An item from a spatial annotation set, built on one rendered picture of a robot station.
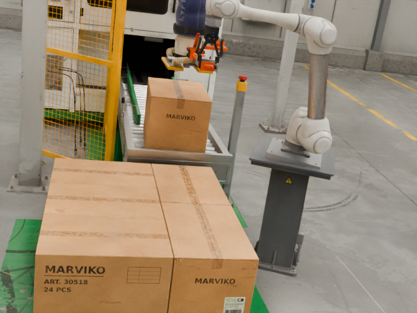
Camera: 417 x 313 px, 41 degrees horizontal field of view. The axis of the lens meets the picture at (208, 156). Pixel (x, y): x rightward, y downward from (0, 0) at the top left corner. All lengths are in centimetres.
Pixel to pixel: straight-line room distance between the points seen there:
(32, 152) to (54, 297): 199
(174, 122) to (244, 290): 141
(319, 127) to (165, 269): 123
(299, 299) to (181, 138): 127
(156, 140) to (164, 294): 138
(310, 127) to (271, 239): 83
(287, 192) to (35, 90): 198
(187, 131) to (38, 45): 126
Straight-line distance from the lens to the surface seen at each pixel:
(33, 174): 451
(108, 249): 259
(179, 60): 353
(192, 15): 360
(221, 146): 399
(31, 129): 439
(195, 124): 374
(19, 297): 325
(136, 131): 426
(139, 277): 260
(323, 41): 306
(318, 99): 321
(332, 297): 360
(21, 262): 356
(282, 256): 370
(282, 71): 675
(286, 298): 347
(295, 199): 353
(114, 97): 435
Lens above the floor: 179
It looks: 19 degrees down
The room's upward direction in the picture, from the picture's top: 8 degrees clockwise
